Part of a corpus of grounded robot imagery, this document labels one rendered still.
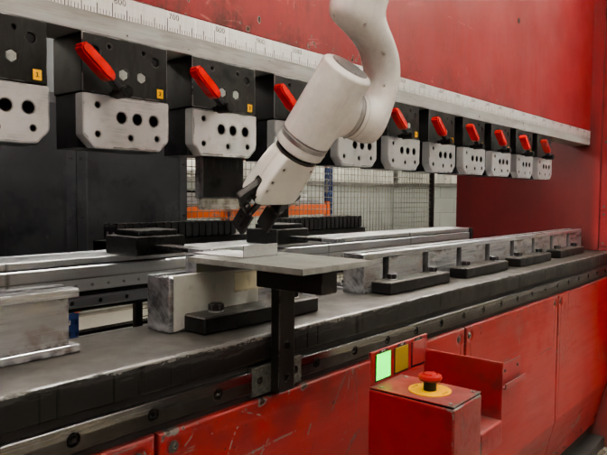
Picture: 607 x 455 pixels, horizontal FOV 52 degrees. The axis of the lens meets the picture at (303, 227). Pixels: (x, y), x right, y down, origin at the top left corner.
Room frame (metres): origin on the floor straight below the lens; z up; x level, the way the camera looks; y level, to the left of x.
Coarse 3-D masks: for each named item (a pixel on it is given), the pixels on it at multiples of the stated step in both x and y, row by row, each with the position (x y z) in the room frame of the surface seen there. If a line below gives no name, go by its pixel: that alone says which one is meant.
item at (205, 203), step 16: (208, 160) 1.11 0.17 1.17; (224, 160) 1.14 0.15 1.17; (240, 160) 1.17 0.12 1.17; (208, 176) 1.11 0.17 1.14; (224, 176) 1.14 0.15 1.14; (240, 176) 1.17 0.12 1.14; (208, 192) 1.11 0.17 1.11; (224, 192) 1.14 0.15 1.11; (208, 208) 1.12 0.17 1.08; (224, 208) 1.15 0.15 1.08
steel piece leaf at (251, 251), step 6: (246, 246) 1.04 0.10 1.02; (252, 246) 1.05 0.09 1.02; (258, 246) 1.07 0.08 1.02; (264, 246) 1.08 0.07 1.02; (270, 246) 1.09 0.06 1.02; (276, 246) 1.10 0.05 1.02; (216, 252) 1.13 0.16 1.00; (222, 252) 1.13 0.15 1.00; (228, 252) 1.13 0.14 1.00; (234, 252) 1.13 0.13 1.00; (240, 252) 1.13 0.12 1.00; (246, 252) 1.04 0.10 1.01; (252, 252) 1.05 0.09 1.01; (258, 252) 1.07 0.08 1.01; (264, 252) 1.08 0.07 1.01; (270, 252) 1.09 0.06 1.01; (276, 252) 1.10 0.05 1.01
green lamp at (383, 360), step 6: (384, 354) 1.07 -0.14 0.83; (390, 354) 1.09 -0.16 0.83; (378, 360) 1.06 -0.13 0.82; (384, 360) 1.07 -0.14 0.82; (390, 360) 1.09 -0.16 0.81; (378, 366) 1.06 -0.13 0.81; (384, 366) 1.07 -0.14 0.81; (378, 372) 1.06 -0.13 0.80; (384, 372) 1.07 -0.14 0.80; (378, 378) 1.06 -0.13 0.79
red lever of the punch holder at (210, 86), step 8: (192, 72) 1.01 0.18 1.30; (200, 72) 1.01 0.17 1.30; (200, 80) 1.02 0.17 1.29; (208, 80) 1.02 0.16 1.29; (208, 88) 1.02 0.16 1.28; (216, 88) 1.03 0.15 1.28; (208, 96) 1.04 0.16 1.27; (216, 96) 1.04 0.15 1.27; (224, 104) 1.05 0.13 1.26; (232, 104) 1.05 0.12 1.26; (224, 112) 1.06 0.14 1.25
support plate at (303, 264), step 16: (192, 256) 1.06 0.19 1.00; (208, 256) 1.06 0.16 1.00; (224, 256) 1.07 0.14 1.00; (272, 256) 1.07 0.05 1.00; (288, 256) 1.08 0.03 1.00; (304, 256) 1.08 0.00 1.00; (320, 256) 1.08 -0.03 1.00; (272, 272) 0.94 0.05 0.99; (288, 272) 0.91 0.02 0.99; (304, 272) 0.90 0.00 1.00; (320, 272) 0.93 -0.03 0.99
